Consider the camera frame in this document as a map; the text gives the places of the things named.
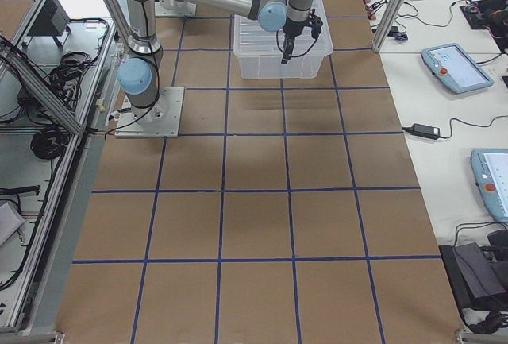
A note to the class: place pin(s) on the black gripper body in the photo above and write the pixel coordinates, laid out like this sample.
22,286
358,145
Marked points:
292,32

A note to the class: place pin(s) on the black monitor stand base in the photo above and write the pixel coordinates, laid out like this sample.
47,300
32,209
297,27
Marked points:
477,281

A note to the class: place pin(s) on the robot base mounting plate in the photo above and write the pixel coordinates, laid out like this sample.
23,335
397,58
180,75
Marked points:
163,120
174,9

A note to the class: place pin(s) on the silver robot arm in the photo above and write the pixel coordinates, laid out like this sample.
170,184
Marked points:
139,75

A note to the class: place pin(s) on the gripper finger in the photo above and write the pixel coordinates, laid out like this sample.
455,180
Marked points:
288,48

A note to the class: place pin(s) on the blue teach pendant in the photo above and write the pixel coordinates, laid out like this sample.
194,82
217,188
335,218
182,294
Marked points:
489,167
455,69

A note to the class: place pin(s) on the aluminium frame post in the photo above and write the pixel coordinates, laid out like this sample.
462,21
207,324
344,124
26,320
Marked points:
384,26

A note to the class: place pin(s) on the clear plastic storage box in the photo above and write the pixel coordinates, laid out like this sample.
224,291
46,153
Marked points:
270,67

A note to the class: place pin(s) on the black power adapter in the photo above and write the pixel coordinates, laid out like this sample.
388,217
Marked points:
429,132

